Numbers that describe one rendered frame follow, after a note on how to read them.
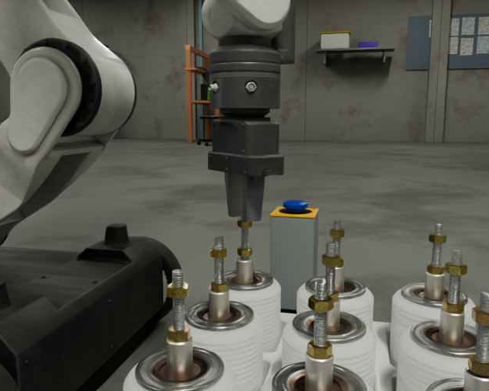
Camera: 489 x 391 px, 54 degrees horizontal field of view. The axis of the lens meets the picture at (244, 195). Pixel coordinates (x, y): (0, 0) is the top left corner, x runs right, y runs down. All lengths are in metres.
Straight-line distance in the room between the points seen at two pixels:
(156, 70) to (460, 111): 6.07
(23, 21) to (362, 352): 0.65
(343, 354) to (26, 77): 0.55
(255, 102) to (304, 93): 9.23
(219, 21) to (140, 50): 10.24
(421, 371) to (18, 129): 0.60
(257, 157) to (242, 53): 0.12
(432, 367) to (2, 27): 0.73
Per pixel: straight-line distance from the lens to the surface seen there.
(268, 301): 0.62
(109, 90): 0.77
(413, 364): 0.51
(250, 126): 0.57
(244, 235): 0.63
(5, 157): 0.81
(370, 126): 9.73
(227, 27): 0.59
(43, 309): 0.75
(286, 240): 0.77
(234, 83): 0.57
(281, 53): 0.62
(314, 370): 0.40
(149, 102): 10.69
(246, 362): 0.53
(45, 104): 0.74
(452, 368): 0.49
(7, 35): 0.84
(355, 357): 0.49
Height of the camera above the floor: 0.47
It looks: 9 degrees down
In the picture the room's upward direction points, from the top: straight up
